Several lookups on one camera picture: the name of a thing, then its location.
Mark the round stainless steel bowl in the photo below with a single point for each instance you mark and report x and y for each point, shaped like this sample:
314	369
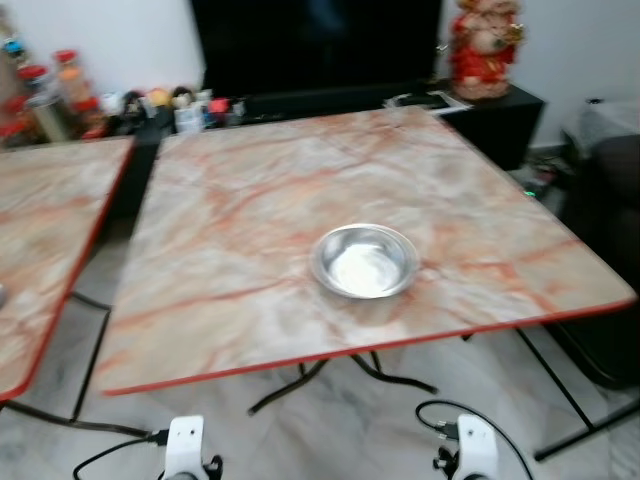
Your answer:
365	265

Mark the dark sofa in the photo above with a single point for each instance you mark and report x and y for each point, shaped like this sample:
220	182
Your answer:
610	250

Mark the marble pattern table red edge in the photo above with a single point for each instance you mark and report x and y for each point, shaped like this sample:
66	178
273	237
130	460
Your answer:
45	230

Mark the large marble pattern folding table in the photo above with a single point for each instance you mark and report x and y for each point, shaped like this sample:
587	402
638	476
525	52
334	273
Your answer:
300	190

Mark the power strip with green light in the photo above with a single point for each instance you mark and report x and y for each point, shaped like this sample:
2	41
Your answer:
538	186

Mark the black television cabinet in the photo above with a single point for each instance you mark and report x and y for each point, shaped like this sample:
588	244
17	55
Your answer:
495	125

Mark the small white cup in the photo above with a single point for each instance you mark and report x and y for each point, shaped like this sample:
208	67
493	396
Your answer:
189	120

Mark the white flat tray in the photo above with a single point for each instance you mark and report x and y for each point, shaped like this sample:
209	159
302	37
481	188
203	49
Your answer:
430	100

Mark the small yellow head doll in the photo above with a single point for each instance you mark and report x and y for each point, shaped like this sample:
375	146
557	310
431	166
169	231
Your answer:
158	98

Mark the grey cloth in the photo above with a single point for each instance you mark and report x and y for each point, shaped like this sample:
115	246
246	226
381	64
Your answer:
605	125

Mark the short red lid metal jar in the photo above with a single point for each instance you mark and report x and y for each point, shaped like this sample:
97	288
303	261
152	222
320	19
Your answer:
42	108

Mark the tall red lid snack jar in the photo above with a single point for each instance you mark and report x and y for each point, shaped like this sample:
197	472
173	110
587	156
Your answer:
75	88

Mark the red and gold figurine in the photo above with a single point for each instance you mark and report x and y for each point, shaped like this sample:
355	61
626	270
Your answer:
485	55

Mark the black flat screen television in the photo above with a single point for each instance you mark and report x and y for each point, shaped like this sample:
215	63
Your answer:
315	45

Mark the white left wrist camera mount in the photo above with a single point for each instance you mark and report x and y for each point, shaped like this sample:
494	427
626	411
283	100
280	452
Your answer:
185	445

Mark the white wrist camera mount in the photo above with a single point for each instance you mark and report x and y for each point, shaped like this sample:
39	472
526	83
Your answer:
185	445
477	447

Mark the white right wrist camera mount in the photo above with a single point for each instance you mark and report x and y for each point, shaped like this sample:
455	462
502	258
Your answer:
477	447

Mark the black straight table leg frame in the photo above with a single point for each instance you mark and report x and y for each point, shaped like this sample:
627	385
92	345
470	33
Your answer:
590	430

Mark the black thin table leg frame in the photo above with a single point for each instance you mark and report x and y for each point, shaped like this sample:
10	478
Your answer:
92	360

